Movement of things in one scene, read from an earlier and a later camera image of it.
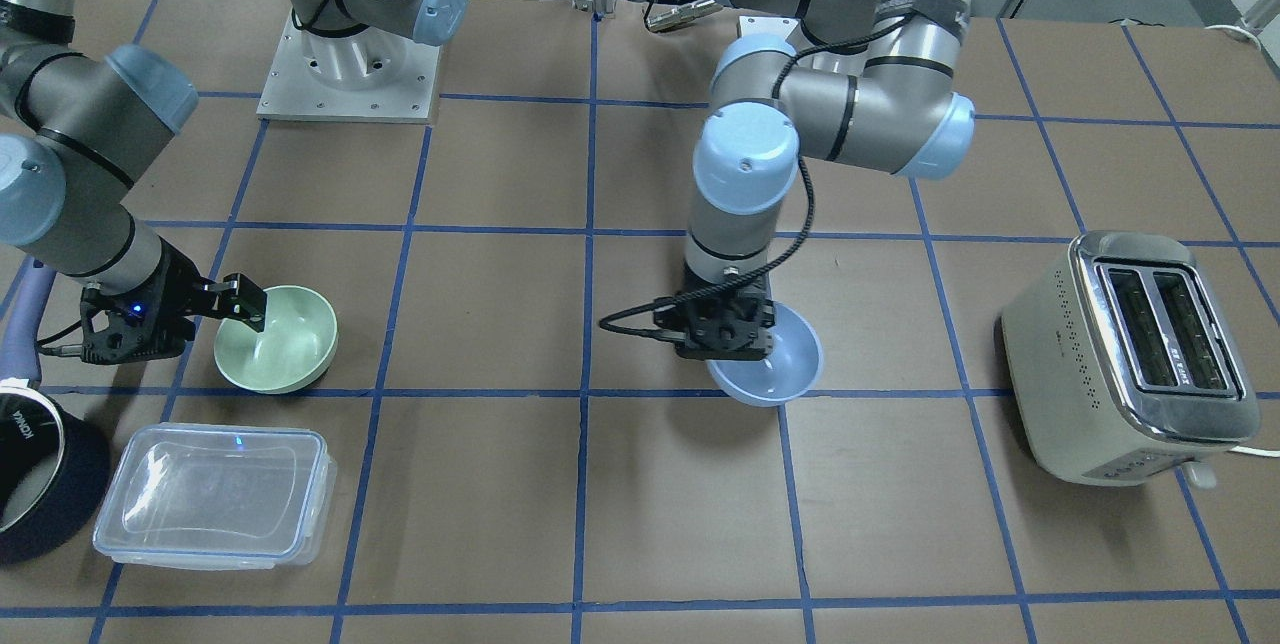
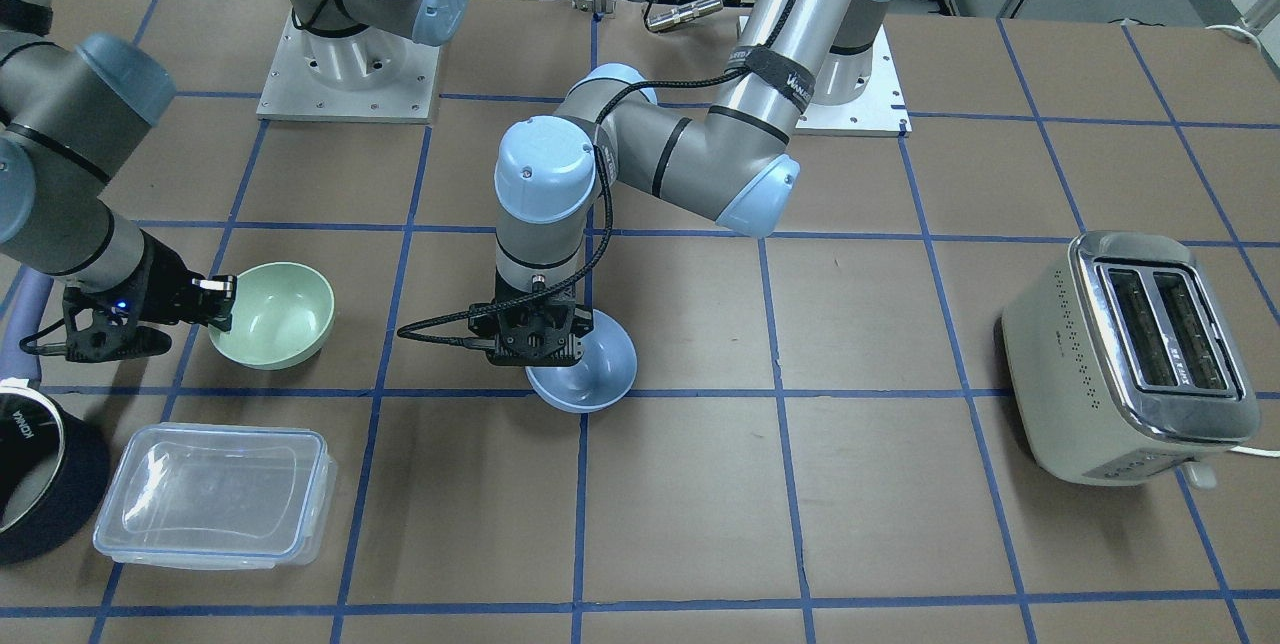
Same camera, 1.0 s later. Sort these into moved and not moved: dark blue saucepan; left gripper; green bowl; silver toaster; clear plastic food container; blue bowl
Moved: left gripper; green bowl; blue bowl
Not moved: clear plastic food container; dark blue saucepan; silver toaster
